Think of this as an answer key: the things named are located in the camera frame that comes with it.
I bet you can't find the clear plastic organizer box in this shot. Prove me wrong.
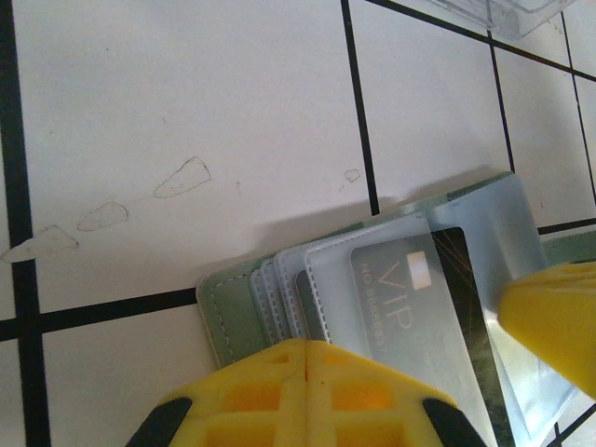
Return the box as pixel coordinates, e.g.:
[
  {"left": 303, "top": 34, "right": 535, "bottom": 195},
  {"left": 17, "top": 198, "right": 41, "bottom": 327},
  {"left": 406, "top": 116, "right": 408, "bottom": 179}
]
[{"left": 426, "top": 0, "right": 581, "bottom": 39}]

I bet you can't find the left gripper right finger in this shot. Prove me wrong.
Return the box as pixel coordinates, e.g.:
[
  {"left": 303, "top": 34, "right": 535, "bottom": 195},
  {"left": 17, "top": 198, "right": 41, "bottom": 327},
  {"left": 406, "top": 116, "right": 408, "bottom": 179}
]
[{"left": 305, "top": 338, "right": 485, "bottom": 447}]

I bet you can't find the black VIP credit card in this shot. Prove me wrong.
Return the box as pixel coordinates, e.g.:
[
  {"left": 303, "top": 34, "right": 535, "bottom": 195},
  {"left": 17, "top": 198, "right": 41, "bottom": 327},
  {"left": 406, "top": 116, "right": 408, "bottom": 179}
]
[{"left": 348, "top": 226, "right": 504, "bottom": 447}]

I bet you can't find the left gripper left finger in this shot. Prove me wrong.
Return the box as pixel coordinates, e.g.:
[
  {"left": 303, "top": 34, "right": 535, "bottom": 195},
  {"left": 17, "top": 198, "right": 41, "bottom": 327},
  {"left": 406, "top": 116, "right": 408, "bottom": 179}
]
[{"left": 125, "top": 338, "right": 309, "bottom": 447}]

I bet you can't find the green card holder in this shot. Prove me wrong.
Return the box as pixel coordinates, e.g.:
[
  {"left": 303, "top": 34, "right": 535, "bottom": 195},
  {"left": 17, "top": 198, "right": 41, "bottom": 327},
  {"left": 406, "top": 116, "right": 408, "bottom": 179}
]
[{"left": 197, "top": 170, "right": 596, "bottom": 447}]

